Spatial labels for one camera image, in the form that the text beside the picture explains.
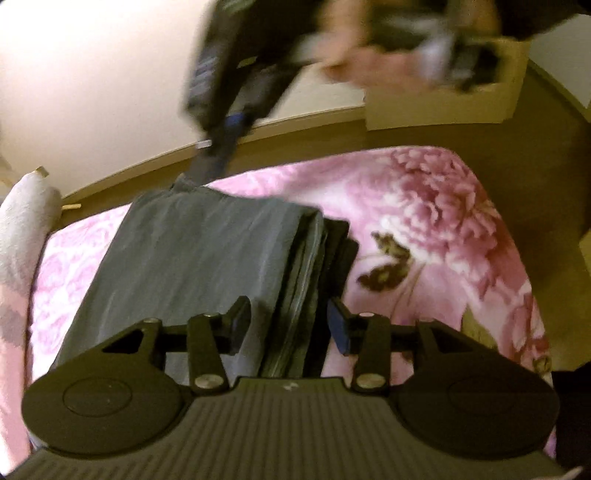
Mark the cardboard box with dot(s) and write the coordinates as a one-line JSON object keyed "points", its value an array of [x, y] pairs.
{"points": [[438, 106]]}

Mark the small wooden stick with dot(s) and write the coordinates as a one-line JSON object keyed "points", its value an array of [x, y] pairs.
{"points": [[71, 206]]}

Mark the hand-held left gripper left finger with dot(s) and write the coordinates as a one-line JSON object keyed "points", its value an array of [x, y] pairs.
{"points": [[239, 325]]}

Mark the dark grey pants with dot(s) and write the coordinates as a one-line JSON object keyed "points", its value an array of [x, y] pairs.
{"points": [[184, 258]]}

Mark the black folded garment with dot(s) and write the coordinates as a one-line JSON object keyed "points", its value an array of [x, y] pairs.
{"points": [[339, 249]]}

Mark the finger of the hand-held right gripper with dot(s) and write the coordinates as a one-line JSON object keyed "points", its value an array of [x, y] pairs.
{"points": [[221, 147]]}

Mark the person's right hand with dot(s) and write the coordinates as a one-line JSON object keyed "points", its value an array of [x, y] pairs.
{"points": [[364, 64]]}

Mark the pink floral blanket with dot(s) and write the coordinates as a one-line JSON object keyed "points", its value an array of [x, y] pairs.
{"points": [[438, 221]]}

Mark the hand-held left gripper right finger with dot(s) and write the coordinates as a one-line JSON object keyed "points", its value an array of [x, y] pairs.
{"points": [[339, 327]]}

